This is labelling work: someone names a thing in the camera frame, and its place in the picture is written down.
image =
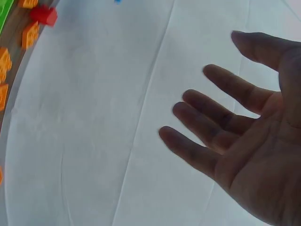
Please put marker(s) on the orange toy brick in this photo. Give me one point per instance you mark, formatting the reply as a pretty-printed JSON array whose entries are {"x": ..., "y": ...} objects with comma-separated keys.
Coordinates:
[
  {"x": 4, "y": 64},
  {"x": 30, "y": 35},
  {"x": 3, "y": 96},
  {"x": 0, "y": 175},
  {"x": 28, "y": 3}
]

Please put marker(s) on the red toy brick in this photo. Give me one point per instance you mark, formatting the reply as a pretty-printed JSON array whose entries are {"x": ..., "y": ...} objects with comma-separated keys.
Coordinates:
[{"x": 44, "y": 15}]

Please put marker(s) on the person's right thumb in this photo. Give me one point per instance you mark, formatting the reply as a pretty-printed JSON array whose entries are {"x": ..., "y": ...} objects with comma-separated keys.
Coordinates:
[{"x": 256, "y": 49}]

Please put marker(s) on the green baseplate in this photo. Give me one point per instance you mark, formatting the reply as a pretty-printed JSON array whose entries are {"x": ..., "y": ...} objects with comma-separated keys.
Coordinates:
[{"x": 3, "y": 14}]

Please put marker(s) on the blue toy piece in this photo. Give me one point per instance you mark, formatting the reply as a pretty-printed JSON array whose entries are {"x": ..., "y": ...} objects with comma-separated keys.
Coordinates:
[{"x": 117, "y": 1}]

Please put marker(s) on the person's right hand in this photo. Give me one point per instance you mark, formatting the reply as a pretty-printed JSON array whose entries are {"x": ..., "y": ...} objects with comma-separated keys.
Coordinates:
[{"x": 263, "y": 150}]

